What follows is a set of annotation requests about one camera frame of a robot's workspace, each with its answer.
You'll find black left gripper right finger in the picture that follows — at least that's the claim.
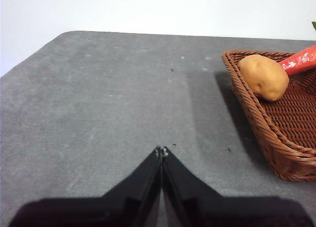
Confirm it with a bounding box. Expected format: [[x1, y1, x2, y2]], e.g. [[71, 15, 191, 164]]
[[161, 145, 316, 227]]

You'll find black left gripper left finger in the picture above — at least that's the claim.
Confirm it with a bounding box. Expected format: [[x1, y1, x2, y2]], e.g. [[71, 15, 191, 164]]
[[8, 145, 162, 227]]

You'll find orange carrot with green leaves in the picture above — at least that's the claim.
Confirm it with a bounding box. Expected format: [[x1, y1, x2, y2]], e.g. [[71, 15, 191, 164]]
[[278, 21, 316, 76]]

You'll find brown wicker basket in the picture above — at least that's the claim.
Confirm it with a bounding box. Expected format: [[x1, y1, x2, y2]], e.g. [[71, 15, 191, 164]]
[[221, 49, 316, 182]]

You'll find brown potato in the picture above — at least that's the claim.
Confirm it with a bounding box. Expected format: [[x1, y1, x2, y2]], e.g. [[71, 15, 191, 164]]
[[237, 54, 290, 102]]

